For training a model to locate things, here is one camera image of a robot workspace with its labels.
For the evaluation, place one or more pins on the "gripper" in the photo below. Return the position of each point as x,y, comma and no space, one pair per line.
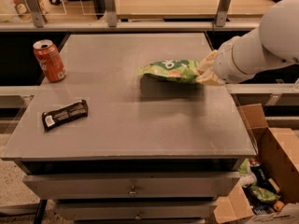
226,61

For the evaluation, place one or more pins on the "green rice chip bag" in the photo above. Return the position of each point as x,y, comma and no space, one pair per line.
180,71

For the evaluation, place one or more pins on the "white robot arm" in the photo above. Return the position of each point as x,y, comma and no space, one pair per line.
272,45

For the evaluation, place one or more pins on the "green snack bag in box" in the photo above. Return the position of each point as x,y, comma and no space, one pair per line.
263,195

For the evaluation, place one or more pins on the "black chocolate rxbar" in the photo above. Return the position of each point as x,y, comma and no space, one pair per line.
65,114

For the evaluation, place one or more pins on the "cardboard box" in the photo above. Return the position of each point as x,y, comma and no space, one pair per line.
278,151

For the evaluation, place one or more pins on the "dark bottle in box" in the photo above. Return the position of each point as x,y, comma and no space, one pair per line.
257,169

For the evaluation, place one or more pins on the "red soda can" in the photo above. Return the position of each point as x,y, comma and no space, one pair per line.
49,59

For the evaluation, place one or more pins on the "upper grey drawer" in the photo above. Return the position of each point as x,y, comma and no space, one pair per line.
131,185

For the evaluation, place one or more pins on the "grey drawer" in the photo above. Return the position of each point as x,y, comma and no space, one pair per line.
136,210
131,185

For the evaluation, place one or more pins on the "lower grey drawer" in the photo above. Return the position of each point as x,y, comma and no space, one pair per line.
136,210

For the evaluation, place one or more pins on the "black table leg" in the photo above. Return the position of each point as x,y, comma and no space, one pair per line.
40,211

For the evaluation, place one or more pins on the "right metal bracket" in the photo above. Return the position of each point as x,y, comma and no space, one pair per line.
222,13

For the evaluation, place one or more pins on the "metal bracket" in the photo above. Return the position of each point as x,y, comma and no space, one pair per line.
111,12
222,13
37,12

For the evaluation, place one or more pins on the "middle metal bracket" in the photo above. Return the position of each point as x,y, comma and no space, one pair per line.
111,12

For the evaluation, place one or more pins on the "left metal bracket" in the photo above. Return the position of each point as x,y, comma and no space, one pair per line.
37,12

